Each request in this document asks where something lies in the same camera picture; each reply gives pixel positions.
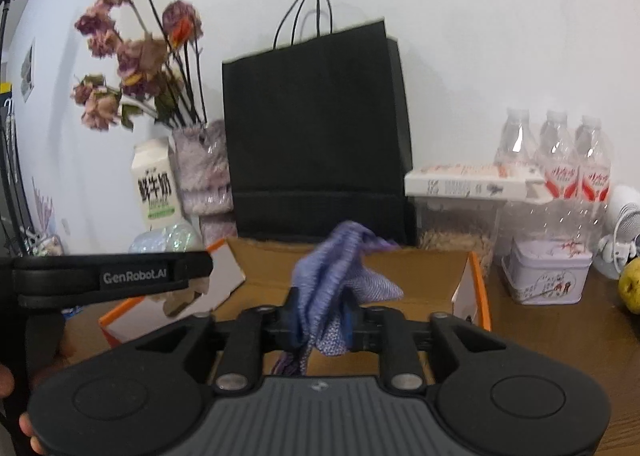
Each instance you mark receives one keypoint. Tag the flat white printed box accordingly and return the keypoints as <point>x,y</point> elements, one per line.
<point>450,183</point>

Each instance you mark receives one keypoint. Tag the dried pink flower bouquet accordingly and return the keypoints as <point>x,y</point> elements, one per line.
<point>140,53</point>

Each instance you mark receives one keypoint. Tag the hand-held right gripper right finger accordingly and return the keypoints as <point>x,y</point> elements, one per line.
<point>365,331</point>

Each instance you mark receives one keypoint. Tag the wall poster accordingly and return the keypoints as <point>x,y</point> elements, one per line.
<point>28,71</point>

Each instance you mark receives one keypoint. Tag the yellow-green apple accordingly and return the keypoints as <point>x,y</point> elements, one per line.
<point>631,286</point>

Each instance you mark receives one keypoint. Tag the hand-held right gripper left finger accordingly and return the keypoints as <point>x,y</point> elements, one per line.
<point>280,325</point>

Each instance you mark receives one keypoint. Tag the clear container of grain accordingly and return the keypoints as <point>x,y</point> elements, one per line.
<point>450,236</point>

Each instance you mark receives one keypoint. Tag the purple knitted cloth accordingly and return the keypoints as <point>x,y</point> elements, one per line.
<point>325,276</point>

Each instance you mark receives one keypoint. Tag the clear water bottle red label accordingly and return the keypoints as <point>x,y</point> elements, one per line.
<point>592,161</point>
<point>557,151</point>
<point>515,141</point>

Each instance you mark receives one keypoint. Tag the white milk carton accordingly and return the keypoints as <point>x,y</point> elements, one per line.
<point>157,191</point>

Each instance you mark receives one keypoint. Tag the black paper bag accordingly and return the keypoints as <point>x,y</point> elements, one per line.
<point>315,136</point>

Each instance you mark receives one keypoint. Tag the person's left hand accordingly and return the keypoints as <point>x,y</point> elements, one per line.
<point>5,381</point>

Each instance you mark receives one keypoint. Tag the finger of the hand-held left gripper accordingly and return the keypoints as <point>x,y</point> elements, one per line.
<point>192,266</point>

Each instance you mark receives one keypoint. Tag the fluffy purple vase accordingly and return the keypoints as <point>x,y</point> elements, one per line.
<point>205,171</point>

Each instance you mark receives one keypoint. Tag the white and orange cardboard box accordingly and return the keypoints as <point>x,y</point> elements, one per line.
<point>415,281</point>

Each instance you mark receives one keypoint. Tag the pale purple tin box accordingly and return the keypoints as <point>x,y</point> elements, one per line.
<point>545,276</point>

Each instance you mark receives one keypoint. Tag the small white fan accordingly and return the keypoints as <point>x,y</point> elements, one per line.
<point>622,198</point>

